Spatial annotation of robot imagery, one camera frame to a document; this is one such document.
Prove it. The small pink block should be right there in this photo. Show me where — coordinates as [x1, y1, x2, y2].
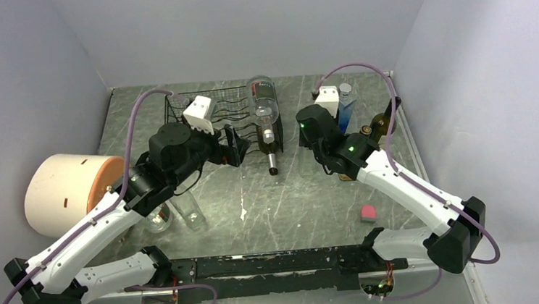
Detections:
[360, 204, 377, 224]

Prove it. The green wine bottle black neck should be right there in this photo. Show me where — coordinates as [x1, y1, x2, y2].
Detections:
[370, 102, 392, 142]

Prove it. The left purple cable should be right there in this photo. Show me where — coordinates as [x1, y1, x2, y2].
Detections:
[0, 84, 219, 304]

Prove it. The clear slim bottle near left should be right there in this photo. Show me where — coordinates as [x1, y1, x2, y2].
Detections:
[170, 192, 207, 231]

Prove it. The black wire wine rack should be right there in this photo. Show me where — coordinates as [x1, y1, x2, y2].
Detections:
[164, 85, 261, 153]

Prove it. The round clear bottle white cap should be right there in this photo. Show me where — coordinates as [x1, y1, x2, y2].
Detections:
[143, 203, 174, 234]

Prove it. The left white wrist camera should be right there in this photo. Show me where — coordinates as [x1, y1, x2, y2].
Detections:
[183, 96, 215, 135]

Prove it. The clear bottle black cap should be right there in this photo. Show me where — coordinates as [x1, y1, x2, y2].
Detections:
[335, 124, 377, 184]

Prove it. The tall blue square bottle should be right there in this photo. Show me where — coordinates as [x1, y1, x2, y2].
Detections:
[338, 83, 357, 134]

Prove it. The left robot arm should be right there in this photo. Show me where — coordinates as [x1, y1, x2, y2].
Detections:
[4, 123, 250, 304]

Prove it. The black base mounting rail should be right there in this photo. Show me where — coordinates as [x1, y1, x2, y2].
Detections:
[147, 237, 408, 304]

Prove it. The clear round labelled bottle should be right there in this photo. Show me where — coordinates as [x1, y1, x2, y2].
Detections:
[246, 75, 280, 127]

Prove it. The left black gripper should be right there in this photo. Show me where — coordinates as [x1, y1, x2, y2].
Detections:
[166, 109, 254, 187]

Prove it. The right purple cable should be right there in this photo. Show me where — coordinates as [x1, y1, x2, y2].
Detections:
[309, 53, 505, 304]

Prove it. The white orange cylinder drum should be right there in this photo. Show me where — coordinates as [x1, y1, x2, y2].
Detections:
[24, 153, 125, 238]

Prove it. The purple cable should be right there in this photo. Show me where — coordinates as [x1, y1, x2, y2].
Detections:
[309, 53, 505, 304]
[0, 84, 219, 304]

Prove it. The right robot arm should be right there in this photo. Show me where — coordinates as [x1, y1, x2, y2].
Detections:
[296, 104, 485, 274]

